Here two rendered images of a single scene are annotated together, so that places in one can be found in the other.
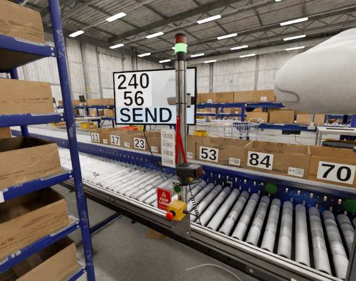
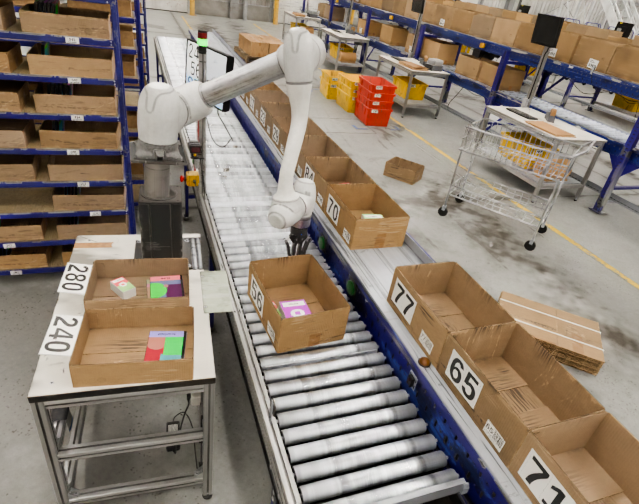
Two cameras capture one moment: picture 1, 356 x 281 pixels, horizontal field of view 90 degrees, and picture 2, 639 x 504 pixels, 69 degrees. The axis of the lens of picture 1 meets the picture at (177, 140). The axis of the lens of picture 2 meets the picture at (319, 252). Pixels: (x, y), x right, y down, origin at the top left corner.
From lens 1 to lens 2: 2.31 m
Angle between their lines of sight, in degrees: 36
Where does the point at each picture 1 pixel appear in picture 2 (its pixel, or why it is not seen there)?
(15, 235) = (89, 141)
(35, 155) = (101, 102)
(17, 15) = (95, 24)
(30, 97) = (100, 68)
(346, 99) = not seen: hidden behind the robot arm
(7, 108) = (89, 73)
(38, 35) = (106, 32)
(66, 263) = (115, 174)
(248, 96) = not seen: outside the picture
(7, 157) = (88, 99)
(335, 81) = not seen: hidden behind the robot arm
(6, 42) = (88, 41)
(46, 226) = (104, 144)
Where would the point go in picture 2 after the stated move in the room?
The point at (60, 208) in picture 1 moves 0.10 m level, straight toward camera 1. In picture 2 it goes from (112, 137) to (105, 143)
